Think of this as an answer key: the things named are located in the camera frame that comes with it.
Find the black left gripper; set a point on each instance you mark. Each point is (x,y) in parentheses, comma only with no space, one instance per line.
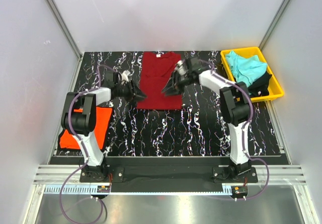
(132,96)

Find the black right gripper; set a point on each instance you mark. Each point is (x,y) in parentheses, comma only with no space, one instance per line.
(172,90)

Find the dark red polo shirt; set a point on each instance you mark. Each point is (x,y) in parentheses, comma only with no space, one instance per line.
(156,70)

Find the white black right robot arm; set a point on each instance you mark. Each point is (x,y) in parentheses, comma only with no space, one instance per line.
(236,109)

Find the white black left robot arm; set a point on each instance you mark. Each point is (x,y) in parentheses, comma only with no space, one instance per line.
(79,119)

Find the folded orange t shirt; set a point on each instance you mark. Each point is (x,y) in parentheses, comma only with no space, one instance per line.
(104,115)

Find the turquoise t shirt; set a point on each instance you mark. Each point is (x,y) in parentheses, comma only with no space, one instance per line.
(246,70)

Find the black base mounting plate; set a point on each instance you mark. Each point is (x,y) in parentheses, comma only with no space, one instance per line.
(192,177)

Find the black t shirt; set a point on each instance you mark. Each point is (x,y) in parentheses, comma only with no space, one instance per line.
(259,88)

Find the yellow plastic bin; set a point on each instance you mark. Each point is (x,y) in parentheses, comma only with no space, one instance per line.
(275,90)

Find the left orange connector box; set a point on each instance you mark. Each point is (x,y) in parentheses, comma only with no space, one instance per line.
(104,188)

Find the orange connector box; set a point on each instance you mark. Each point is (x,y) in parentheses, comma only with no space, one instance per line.
(239,191)
(104,188)

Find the right orange connector box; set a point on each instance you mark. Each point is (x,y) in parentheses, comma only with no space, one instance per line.
(239,191)

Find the aluminium frame rail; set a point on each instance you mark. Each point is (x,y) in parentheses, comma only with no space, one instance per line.
(290,174)

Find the left corner aluminium post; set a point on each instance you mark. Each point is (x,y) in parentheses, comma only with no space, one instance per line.
(59,19)

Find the corner aluminium post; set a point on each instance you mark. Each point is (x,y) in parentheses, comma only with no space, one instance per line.
(275,21)
(59,19)

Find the right corner aluminium post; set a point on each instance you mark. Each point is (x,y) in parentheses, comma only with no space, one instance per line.
(275,21)

